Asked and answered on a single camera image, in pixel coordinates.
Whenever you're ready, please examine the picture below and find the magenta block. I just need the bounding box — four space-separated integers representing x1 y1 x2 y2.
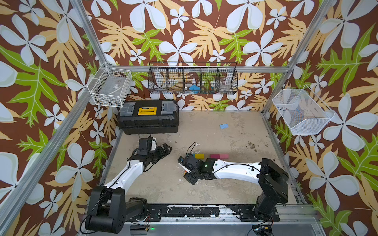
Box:
210 154 221 159

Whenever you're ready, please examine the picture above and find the blue object in basket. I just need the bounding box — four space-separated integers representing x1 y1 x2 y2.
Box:
189 85 201 94

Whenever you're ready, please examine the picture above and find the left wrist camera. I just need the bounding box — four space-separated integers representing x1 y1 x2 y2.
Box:
150 138 157 151

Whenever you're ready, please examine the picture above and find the white wire basket left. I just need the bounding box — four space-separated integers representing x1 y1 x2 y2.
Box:
88 65 133 108

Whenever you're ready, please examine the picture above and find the pink block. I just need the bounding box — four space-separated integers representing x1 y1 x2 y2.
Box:
219 153 229 159

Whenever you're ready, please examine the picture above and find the white wire basket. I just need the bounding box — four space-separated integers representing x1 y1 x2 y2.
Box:
272 86 336 135
88 65 133 108

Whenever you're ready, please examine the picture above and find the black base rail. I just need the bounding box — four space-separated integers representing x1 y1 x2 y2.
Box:
132 204 280 222

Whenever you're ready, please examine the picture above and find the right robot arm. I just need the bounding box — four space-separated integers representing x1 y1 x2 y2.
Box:
178 154 288 221

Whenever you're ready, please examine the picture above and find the light blue block far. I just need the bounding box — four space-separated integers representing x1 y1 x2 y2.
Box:
220 124 229 129

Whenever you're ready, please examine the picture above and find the black wire basket rear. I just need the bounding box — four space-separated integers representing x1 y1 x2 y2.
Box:
147 62 238 94

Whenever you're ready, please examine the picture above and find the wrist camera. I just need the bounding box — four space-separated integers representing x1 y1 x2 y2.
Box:
178 162 191 174
150 138 157 151

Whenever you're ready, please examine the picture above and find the white wire basket right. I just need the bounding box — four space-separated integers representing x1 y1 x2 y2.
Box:
272 86 336 135

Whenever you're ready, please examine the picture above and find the black toolbox yellow handle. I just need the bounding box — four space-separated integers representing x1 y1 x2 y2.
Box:
117 100 179 135

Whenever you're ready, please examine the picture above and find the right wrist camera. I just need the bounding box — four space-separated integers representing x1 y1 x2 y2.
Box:
178 162 191 174

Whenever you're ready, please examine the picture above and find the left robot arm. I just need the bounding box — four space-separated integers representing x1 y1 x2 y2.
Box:
80 136 172 235

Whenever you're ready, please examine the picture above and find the yellow block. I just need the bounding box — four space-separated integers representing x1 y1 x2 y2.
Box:
195 153 205 159

